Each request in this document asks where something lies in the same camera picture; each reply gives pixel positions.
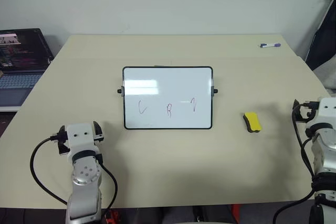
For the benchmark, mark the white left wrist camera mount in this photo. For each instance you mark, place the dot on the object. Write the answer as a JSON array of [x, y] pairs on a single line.
[[80, 137]]

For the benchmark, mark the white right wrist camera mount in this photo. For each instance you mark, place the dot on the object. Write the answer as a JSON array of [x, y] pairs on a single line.
[[326, 113]]

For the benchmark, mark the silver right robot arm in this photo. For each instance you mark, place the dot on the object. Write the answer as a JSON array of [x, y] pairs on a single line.
[[324, 153]]

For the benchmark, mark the red object under table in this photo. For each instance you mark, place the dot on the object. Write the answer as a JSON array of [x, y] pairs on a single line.
[[235, 213], [111, 216]]

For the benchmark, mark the white purple-capped marker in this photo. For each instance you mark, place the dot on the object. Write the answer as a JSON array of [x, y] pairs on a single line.
[[269, 45]]

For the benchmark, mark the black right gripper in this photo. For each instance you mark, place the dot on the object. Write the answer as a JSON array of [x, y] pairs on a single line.
[[306, 113]]

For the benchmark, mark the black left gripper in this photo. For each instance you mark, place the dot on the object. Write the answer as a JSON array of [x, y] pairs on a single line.
[[63, 147]]

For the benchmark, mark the open grey laptop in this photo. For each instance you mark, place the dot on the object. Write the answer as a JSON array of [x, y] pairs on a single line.
[[18, 61]]

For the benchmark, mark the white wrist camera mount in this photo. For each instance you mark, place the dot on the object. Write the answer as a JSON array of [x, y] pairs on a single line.
[[326, 113], [80, 137]]

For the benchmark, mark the black leaning panel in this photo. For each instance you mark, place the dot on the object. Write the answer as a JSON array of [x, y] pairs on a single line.
[[324, 37]]

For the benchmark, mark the yellow and black eraser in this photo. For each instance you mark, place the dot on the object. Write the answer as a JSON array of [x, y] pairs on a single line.
[[252, 121]]

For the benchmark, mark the black-framed small whiteboard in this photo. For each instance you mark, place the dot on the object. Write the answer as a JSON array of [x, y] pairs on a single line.
[[168, 98]]

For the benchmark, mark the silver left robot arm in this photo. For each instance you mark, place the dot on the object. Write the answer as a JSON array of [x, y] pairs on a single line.
[[84, 174]]

